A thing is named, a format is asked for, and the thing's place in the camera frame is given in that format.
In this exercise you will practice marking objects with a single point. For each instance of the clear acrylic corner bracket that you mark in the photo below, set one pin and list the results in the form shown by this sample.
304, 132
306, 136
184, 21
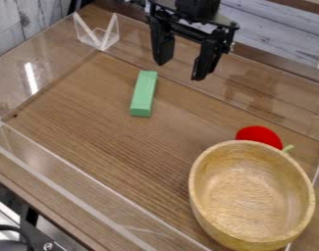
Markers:
98, 38

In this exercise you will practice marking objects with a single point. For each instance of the clear acrylic tray wall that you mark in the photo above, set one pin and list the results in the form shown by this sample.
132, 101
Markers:
97, 215

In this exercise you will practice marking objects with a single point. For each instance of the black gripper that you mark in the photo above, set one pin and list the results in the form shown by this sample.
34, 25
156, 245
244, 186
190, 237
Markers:
192, 18

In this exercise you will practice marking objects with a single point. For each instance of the red toy apple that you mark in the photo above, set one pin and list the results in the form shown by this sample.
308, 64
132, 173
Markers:
260, 134

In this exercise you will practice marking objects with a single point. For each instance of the black metal table bracket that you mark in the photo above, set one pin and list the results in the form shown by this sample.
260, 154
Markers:
41, 241

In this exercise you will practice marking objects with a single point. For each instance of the light wooden bowl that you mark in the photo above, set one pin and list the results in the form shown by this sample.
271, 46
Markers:
251, 196

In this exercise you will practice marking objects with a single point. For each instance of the green rectangular block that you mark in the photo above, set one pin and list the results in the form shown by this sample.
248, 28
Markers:
144, 94

